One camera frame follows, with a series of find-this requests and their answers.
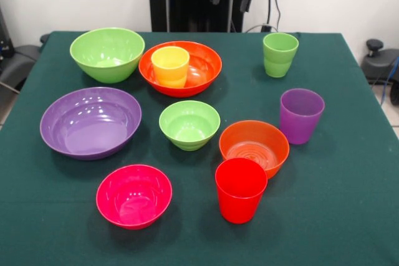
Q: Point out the large orange-red bowl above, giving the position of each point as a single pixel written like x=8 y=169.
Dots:
x=205 y=69

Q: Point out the black pedestal leg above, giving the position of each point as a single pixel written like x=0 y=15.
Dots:
x=377 y=63
x=18 y=63

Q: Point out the small green bowl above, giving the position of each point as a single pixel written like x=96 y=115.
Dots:
x=188 y=129

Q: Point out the green cup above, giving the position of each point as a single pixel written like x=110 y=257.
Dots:
x=280 y=57

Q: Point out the small orange bowl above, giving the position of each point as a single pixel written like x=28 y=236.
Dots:
x=254 y=141

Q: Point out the large green bowl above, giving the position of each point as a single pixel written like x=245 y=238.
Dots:
x=107 y=60

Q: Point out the yellow cup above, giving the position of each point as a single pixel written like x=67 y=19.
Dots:
x=170 y=69

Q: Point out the pink bowl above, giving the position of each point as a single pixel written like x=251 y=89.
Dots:
x=134 y=200

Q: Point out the red cup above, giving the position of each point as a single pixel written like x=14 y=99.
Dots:
x=240 y=197

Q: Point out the large purple bowl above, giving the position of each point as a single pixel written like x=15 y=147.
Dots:
x=90 y=129

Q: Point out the purple cup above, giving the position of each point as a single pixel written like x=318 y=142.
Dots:
x=300 y=119

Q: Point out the dark green tablecloth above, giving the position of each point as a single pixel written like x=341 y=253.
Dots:
x=311 y=216

